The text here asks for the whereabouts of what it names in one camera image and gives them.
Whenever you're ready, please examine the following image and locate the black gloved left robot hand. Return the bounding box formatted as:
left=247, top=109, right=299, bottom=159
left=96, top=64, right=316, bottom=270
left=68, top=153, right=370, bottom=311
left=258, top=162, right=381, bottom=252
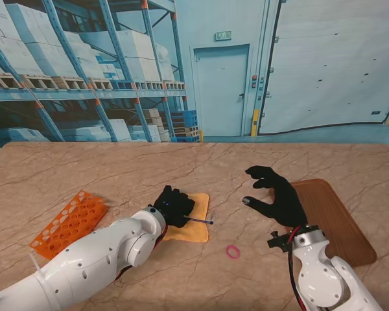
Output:
left=152, top=185, right=196, bottom=229

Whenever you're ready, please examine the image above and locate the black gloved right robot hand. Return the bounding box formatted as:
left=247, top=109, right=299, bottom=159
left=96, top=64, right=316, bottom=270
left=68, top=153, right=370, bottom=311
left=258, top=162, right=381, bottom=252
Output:
left=242, top=165, right=309, bottom=228

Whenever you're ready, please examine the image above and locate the blue glass rod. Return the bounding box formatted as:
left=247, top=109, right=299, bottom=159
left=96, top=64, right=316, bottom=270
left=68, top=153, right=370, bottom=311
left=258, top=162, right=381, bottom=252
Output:
left=184, top=217, right=215, bottom=225

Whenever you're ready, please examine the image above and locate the yellow cloth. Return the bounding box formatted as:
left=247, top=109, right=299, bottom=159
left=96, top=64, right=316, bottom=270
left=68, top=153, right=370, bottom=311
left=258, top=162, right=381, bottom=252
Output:
left=161, top=192, right=210, bottom=244

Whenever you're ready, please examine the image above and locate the brown wooden tray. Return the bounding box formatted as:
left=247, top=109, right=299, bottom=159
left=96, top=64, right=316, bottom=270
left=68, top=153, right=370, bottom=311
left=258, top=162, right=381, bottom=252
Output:
left=290, top=178, right=377, bottom=267

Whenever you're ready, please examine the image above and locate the orange test tube rack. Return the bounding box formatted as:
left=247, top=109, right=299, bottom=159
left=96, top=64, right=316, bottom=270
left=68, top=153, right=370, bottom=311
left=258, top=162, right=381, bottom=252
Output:
left=29, top=190, right=110, bottom=260

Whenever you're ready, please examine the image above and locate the red black left arm cable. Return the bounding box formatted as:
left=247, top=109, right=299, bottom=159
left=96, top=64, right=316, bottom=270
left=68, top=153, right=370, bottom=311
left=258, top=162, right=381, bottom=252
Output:
left=152, top=224, right=169, bottom=251

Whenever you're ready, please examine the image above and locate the red black arm cable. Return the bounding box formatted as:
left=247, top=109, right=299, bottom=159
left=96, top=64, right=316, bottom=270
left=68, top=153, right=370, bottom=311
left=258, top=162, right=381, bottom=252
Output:
left=286, top=225, right=307, bottom=311
left=152, top=224, right=169, bottom=251

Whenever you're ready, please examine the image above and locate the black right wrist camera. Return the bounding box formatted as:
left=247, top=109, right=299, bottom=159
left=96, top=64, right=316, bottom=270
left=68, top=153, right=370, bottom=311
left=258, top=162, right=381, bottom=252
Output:
left=267, top=230, right=293, bottom=252

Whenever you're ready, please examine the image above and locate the red black right arm cable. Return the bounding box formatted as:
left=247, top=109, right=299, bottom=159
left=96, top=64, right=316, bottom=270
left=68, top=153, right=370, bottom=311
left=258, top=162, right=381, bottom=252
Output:
left=286, top=225, right=307, bottom=311

